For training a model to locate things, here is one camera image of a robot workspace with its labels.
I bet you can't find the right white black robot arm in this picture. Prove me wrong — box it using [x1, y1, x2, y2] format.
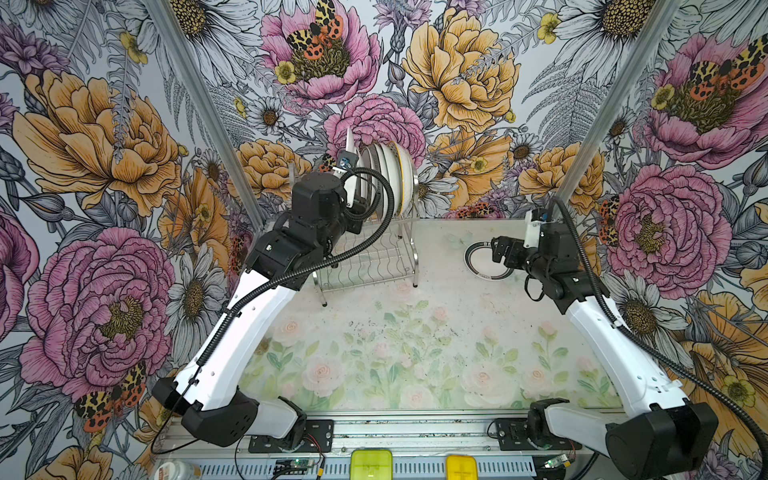
[489, 217, 718, 479]

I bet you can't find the left black corrugated cable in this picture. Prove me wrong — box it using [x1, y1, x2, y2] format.
[149, 166, 397, 455]

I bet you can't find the white jar with lid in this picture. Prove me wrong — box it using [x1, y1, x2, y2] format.
[153, 460, 202, 480]

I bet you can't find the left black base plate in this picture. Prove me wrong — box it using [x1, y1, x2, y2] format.
[246, 419, 335, 454]

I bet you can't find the right yellow box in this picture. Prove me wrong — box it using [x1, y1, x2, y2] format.
[445, 455, 479, 480]

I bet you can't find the floral patterned white plate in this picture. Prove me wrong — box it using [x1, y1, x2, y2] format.
[366, 145, 381, 200]

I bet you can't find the black corrugated cable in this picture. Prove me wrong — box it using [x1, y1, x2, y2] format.
[548, 196, 768, 475]
[149, 166, 397, 455]

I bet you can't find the small green circuit board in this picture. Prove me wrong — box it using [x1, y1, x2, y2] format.
[274, 458, 314, 473]

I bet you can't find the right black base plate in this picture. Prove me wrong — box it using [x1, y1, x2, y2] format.
[486, 418, 583, 451]

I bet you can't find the left aluminium corner post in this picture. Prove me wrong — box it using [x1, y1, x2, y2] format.
[147, 1, 265, 238]

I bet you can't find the aluminium front rail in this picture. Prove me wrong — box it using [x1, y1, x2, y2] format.
[157, 411, 622, 479]

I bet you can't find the green red rimmed white plate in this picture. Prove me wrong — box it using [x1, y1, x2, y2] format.
[464, 242, 514, 281]

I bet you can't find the right aluminium corner post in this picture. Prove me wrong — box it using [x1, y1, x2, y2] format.
[553, 0, 681, 202]

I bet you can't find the left yellow green box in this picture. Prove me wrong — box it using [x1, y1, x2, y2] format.
[349, 449, 394, 480]

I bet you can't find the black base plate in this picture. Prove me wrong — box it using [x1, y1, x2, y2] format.
[246, 419, 335, 454]
[486, 418, 583, 451]

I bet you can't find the chrome wire dish rack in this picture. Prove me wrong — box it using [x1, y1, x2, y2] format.
[309, 167, 419, 307]

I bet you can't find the aluminium corner post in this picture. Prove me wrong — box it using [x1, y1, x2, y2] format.
[553, 0, 681, 202]
[147, 1, 265, 238]

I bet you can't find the right black corrugated cable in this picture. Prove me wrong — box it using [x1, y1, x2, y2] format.
[548, 196, 768, 475]

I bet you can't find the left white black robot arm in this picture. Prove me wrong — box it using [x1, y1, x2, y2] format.
[152, 166, 395, 450]

